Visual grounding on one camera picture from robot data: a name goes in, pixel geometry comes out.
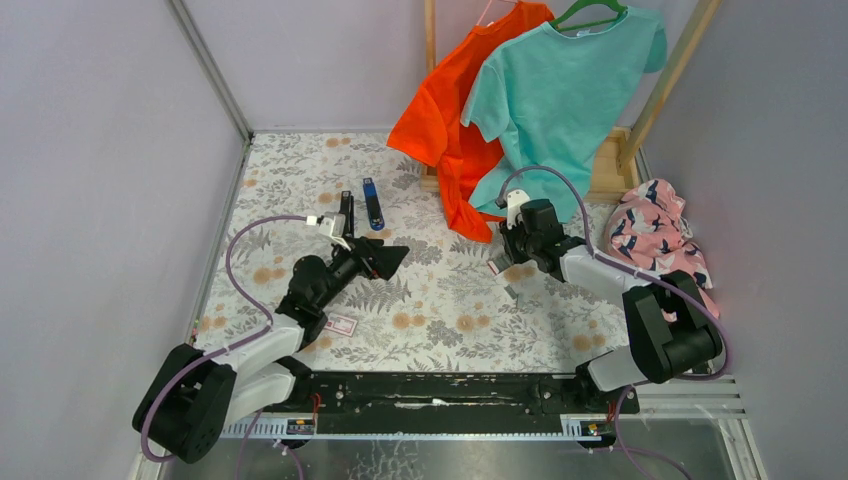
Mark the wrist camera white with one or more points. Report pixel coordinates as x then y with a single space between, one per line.
331 226
511 202

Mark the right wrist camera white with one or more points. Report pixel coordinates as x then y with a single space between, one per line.
511 202

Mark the floral table mat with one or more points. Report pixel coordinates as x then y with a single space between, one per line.
443 311

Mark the pink clothes hanger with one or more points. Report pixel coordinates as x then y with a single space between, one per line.
493 11

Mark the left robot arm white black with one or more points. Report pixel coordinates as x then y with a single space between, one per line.
197 394

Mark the green clothes hanger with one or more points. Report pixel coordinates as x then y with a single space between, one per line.
588 14

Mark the orange t-shirt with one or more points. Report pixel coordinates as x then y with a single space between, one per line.
430 132

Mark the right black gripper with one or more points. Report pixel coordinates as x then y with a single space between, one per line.
507 236

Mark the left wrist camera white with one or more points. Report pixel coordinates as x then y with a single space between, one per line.
331 226

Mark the pink patterned cloth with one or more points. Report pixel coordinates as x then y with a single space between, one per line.
647 230

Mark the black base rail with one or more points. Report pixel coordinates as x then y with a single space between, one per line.
426 403

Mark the teal t-shirt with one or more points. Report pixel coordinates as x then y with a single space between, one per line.
550 99

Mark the wooden clothes rack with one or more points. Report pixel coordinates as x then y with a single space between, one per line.
614 162

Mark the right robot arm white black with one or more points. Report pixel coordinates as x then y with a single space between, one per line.
669 328

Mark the small black stapler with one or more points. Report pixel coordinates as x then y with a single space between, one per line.
346 209

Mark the blue stapler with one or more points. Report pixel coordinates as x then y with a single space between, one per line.
374 210

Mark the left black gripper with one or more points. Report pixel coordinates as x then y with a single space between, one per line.
385 261

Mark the red staple box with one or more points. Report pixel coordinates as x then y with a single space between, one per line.
341 325

